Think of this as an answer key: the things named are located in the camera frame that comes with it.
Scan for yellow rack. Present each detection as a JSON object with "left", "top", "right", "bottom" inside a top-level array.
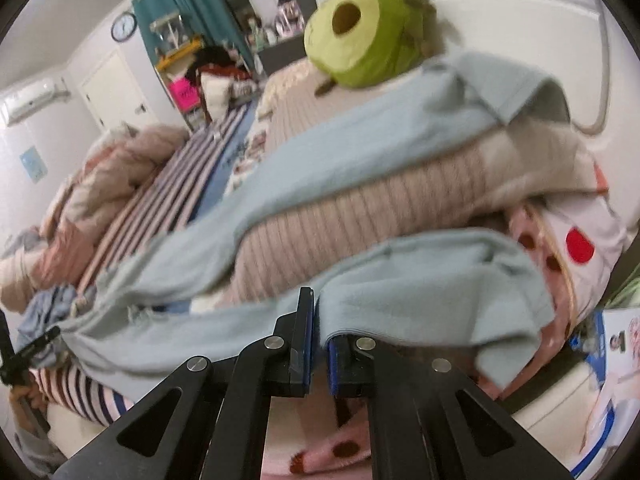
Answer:
[{"left": 150, "top": 10, "right": 206, "bottom": 72}]

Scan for white air conditioner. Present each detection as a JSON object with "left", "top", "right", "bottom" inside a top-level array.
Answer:
[{"left": 0, "top": 76, "right": 71, "bottom": 126}]

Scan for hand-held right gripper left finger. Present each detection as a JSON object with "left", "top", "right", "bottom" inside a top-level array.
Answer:
[{"left": 52, "top": 287, "right": 316, "bottom": 480}]

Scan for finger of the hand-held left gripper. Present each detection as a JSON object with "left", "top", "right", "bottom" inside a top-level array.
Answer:
[{"left": 0, "top": 326, "right": 62, "bottom": 386}]

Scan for white door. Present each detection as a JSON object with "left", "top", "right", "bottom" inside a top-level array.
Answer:
[{"left": 80, "top": 50, "right": 151, "bottom": 131}]

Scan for pink polka-dot cloth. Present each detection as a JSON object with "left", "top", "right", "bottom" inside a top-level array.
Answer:
[{"left": 270, "top": 200, "right": 626, "bottom": 476}]

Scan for blue wall poster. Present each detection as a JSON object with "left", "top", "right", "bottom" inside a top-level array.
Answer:
[{"left": 20, "top": 146, "right": 48, "bottom": 181}]

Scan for round wall clock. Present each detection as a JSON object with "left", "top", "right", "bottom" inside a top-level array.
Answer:
[{"left": 111, "top": 12, "right": 137, "bottom": 42}]

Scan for pink fluffy blanket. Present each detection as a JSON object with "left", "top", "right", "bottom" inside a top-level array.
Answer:
[{"left": 0, "top": 125, "right": 191, "bottom": 311}]

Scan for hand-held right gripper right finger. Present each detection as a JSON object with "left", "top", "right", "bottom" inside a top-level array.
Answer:
[{"left": 325, "top": 332, "right": 573, "bottom": 480}]

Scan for light blue pants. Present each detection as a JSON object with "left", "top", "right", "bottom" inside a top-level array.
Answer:
[{"left": 55, "top": 52, "right": 573, "bottom": 401}]

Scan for bright pink bag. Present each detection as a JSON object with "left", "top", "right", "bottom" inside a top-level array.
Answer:
[{"left": 167, "top": 77, "right": 201, "bottom": 111}]

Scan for dark cabinet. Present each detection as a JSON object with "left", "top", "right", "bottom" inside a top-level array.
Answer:
[{"left": 257, "top": 0, "right": 321, "bottom": 77}]

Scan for blue white printed blanket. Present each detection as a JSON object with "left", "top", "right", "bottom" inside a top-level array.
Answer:
[{"left": 220, "top": 105, "right": 281, "bottom": 196}]

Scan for blue white cardboard box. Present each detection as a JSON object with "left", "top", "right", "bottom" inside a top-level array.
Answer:
[{"left": 570, "top": 305, "right": 640, "bottom": 461}]

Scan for dark red clothes pile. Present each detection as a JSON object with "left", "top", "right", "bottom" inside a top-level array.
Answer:
[{"left": 192, "top": 45, "right": 256, "bottom": 83}]

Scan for green avocado plush toy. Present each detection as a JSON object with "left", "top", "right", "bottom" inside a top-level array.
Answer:
[{"left": 304, "top": 0, "right": 438, "bottom": 88}]

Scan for floral pillow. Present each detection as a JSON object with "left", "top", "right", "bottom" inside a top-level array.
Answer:
[{"left": 260, "top": 57, "right": 326, "bottom": 111}]

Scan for person's left hand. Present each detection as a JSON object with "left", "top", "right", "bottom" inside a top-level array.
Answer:
[{"left": 9, "top": 385, "right": 51, "bottom": 433}]

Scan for pink navy striped blanket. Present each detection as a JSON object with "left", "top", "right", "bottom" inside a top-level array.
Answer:
[{"left": 30, "top": 105, "right": 261, "bottom": 426}]

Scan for blue denim garment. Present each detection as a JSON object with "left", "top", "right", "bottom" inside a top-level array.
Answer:
[{"left": 17, "top": 285, "right": 78, "bottom": 366}]

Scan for white plush toy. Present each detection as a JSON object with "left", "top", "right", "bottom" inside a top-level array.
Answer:
[{"left": 200, "top": 72, "right": 233, "bottom": 121}]

